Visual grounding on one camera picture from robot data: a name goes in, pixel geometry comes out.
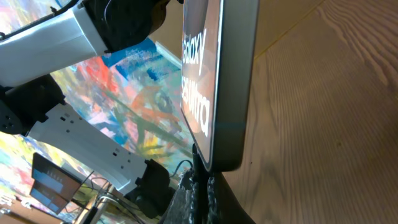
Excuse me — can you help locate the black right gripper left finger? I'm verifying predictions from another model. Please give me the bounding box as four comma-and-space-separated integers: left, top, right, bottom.
158, 169, 199, 224

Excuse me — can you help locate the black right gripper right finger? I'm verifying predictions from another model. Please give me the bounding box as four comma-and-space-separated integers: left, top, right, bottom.
206, 173, 255, 224

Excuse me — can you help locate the colourful painted backdrop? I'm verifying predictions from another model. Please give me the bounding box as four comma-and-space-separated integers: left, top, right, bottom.
1, 1, 187, 198

